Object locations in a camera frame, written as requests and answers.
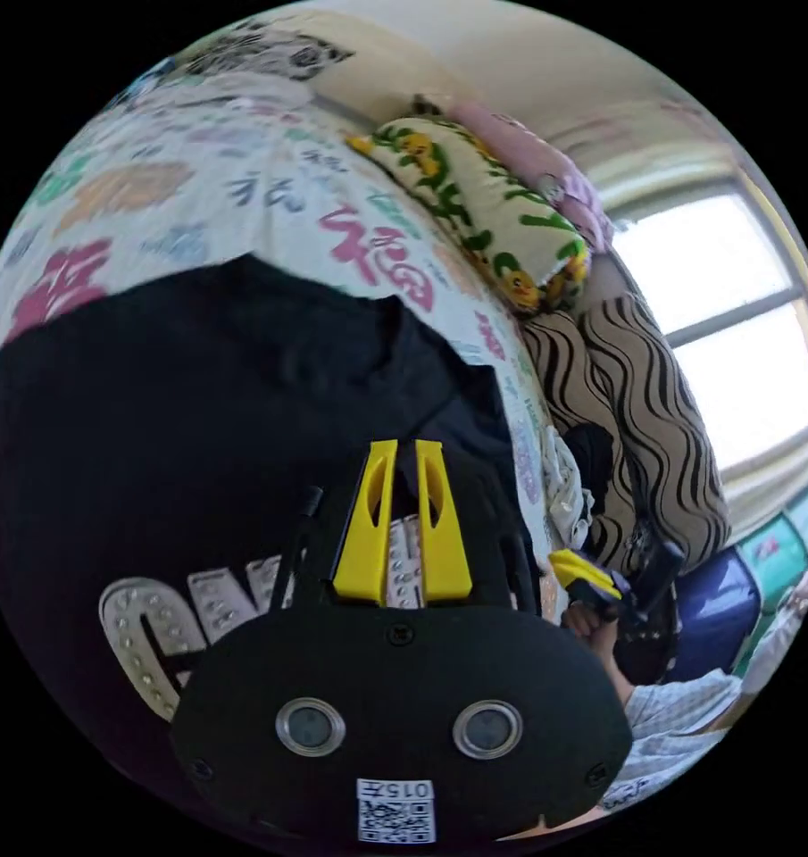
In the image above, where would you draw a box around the blue bag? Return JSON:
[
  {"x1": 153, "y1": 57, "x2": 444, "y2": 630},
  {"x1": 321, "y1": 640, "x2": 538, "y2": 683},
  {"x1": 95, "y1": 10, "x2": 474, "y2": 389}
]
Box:
[{"x1": 668, "y1": 547, "x2": 761, "y2": 686}]

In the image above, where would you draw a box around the person's body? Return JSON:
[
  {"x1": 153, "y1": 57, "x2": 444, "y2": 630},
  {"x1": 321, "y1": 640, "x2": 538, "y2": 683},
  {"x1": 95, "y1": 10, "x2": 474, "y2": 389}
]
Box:
[{"x1": 597, "y1": 575, "x2": 808, "y2": 815}]

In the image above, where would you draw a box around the person's left hand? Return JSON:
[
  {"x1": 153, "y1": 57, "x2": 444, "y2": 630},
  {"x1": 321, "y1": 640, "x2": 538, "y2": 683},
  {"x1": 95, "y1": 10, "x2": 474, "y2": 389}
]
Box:
[{"x1": 494, "y1": 811, "x2": 603, "y2": 844}]

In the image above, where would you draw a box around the beige quilt with black waves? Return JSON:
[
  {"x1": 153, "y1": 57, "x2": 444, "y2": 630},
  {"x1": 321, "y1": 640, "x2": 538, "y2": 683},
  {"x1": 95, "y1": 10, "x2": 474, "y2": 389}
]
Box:
[{"x1": 522, "y1": 291, "x2": 734, "y2": 578}]

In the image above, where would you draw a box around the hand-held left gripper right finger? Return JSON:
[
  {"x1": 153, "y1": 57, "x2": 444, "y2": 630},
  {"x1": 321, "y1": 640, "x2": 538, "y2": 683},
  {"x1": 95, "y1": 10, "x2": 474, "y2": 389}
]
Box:
[{"x1": 414, "y1": 439, "x2": 474, "y2": 602}]

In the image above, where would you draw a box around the white cushion with cat print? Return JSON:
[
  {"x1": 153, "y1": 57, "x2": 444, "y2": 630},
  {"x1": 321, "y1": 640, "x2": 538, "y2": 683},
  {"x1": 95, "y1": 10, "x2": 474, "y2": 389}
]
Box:
[{"x1": 175, "y1": 26, "x2": 354, "y2": 85}]

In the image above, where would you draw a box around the person's right forearm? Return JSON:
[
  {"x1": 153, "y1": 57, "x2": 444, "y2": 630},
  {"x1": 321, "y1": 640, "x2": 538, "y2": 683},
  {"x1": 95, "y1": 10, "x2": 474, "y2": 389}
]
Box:
[{"x1": 594, "y1": 642, "x2": 640, "y2": 712}]

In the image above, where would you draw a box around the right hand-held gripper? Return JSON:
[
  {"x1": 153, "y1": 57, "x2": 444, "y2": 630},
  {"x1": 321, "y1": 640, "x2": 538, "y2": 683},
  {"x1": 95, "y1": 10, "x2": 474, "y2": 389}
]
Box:
[{"x1": 548, "y1": 549, "x2": 653, "y2": 647}]

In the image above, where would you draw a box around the bed with colourful printed sheet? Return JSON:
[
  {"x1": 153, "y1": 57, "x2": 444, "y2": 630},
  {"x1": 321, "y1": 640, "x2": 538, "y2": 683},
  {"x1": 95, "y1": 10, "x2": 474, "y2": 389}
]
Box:
[{"x1": 0, "y1": 33, "x2": 582, "y2": 624}]

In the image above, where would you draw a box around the person's right hand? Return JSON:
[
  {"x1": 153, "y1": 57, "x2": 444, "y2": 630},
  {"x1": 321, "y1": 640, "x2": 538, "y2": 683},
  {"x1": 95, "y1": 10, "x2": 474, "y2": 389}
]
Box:
[{"x1": 562, "y1": 600, "x2": 622, "y2": 670}]

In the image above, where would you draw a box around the green carton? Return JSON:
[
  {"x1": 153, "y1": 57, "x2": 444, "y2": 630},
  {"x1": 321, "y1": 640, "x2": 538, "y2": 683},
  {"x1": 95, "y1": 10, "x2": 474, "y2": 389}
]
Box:
[{"x1": 735, "y1": 487, "x2": 808, "y2": 611}]

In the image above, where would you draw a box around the cream pillow with duck print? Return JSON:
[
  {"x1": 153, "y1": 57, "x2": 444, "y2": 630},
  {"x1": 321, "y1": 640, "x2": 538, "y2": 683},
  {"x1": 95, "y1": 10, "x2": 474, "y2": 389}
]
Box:
[{"x1": 345, "y1": 117, "x2": 592, "y2": 317}]

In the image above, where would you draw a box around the pile of clothes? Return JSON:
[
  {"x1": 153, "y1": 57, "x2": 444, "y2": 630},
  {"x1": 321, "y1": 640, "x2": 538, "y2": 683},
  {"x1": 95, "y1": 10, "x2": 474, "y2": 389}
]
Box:
[{"x1": 540, "y1": 421, "x2": 619, "y2": 553}]

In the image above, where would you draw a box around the window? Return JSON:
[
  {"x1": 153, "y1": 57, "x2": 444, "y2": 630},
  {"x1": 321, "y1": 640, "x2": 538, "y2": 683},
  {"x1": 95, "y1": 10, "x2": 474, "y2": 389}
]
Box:
[{"x1": 603, "y1": 179, "x2": 808, "y2": 473}]

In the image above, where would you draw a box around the pink pillow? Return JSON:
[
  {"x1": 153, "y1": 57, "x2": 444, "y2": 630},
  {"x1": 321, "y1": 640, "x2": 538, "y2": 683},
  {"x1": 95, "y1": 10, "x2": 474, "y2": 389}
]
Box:
[{"x1": 443, "y1": 100, "x2": 621, "y2": 259}]

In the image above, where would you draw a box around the black t-shirt with studded print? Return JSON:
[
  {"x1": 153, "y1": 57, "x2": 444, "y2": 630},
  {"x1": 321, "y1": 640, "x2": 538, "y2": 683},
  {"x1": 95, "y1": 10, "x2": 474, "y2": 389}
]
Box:
[{"x1": 0, "y1": 254, "x2": 546, "y2": 745}]

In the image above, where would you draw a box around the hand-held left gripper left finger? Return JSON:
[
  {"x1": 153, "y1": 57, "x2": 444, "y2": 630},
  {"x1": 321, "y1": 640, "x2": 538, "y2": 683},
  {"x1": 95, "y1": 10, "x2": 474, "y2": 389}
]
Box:
[{"x1": 331, "y1": 439, "x2": 399, "y2": 602}]

